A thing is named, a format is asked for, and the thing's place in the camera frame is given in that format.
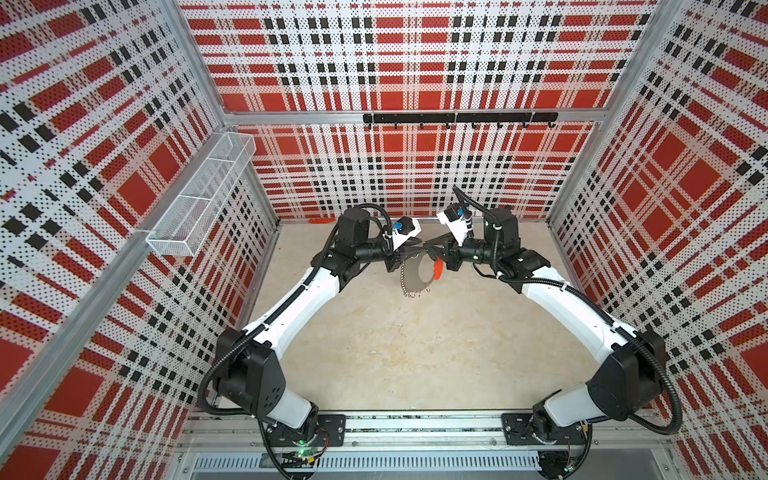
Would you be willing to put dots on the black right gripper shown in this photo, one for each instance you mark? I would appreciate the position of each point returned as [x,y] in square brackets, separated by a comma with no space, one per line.
[449,253]

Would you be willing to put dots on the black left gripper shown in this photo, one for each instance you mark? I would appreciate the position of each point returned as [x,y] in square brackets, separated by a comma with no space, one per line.
[399,255]

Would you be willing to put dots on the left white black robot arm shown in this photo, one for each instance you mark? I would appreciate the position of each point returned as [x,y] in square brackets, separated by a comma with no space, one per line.
[246,377]

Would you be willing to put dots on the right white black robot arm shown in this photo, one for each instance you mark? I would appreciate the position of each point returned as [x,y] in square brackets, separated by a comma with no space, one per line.
[631,369]

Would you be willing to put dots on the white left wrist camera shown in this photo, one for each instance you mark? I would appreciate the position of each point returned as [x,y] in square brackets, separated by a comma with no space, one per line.
[404,229]

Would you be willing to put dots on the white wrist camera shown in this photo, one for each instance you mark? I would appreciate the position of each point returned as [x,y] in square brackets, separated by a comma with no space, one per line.
[458,220]
[404,229]

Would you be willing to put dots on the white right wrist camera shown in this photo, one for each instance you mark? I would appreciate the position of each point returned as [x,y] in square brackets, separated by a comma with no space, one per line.
[458,220]

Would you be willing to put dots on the black wall hook rail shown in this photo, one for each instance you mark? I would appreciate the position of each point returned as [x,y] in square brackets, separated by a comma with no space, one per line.
[523,118]

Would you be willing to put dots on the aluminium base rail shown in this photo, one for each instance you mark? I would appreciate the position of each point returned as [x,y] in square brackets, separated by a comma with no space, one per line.
[449,444]

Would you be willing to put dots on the white wire mesh basket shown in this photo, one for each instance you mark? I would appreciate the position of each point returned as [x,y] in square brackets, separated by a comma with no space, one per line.
[184,227]

